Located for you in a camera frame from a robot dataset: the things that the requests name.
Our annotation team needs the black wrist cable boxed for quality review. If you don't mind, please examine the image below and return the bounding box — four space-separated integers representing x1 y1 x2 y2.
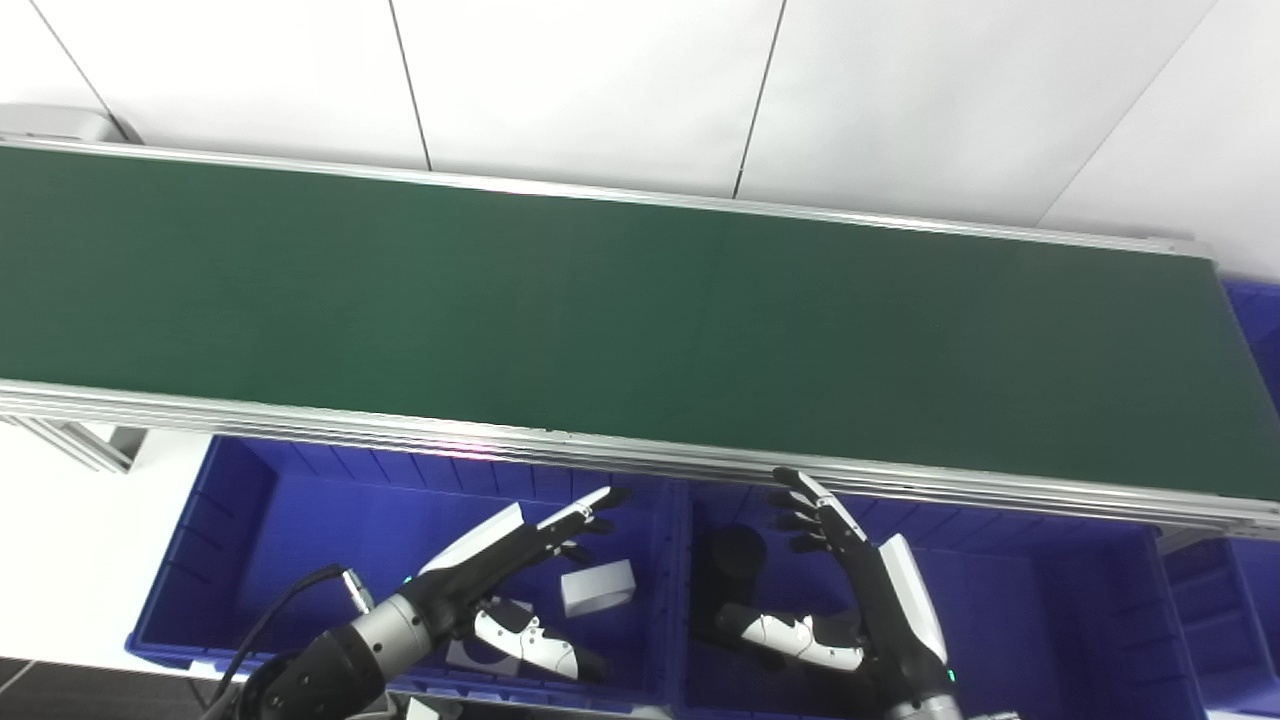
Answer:
198 564 377 720

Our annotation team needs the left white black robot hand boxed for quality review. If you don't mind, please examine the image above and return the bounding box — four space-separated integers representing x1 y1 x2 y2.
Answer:
400 487 633 685

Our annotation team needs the aluminium conveyor support strut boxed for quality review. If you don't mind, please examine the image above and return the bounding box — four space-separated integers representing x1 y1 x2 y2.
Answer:
0 414 148 473

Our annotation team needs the blue plastic bin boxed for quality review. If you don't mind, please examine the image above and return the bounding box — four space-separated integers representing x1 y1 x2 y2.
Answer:
675 480 1208 720
1160 278 1280 720
125 434 693 713

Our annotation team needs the green conveyor belt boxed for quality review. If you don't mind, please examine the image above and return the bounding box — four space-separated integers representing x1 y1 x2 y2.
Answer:
0 148 1280 501
0 135 1280 533

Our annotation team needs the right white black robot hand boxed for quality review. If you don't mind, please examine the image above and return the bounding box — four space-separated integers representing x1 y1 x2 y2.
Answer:
715 467 953 707

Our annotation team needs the white block part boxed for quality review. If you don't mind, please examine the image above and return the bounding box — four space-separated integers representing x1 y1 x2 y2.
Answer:
559 559 637 619

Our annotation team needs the grey conveyor end housing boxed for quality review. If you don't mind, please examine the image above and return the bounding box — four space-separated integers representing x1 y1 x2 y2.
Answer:
0 104 128 144

